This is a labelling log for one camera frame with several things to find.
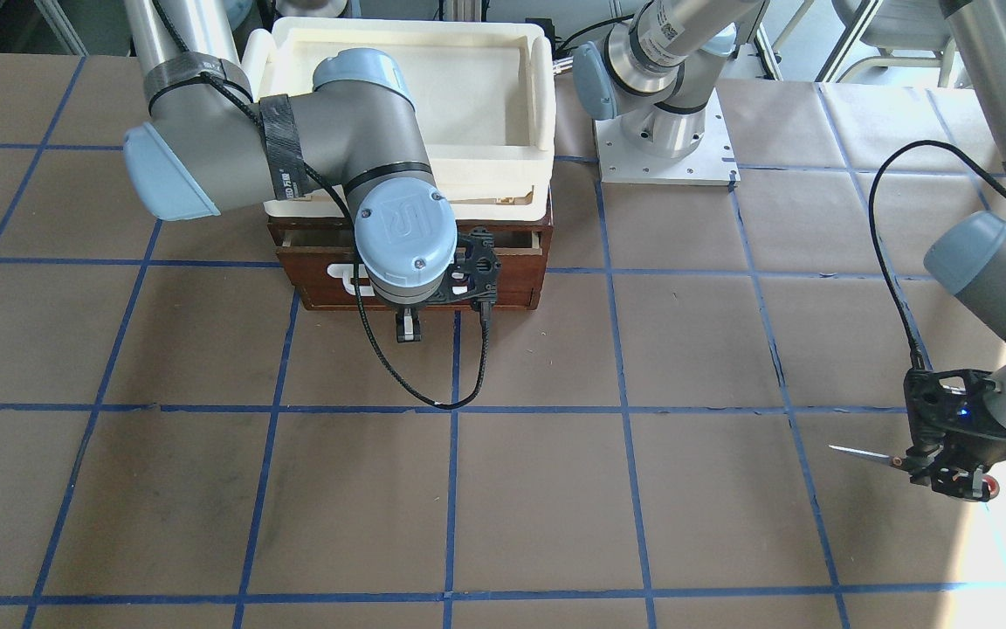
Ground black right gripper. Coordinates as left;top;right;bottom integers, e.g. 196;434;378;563
391;303;430;343

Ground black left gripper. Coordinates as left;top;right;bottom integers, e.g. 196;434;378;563
903;368;997;502

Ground grey orange scissors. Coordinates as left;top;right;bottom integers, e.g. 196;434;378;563
829;445;1001;502

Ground white drawer handle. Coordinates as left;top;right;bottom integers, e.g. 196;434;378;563
325;263;375;297

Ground wooden drawer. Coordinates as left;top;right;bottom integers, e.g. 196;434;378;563
276;229;549;311

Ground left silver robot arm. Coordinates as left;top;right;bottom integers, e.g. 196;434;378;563
569;1;1006;502

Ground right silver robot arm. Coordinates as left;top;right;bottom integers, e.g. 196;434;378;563
123;1;458;309

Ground dark wooden drawer cabinet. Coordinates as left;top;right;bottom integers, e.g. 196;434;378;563
265;192;555;311

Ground cream plastic tray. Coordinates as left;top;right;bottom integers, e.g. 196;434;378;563
241;17;555;222

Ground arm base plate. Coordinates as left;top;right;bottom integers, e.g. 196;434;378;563
592;91;741;186

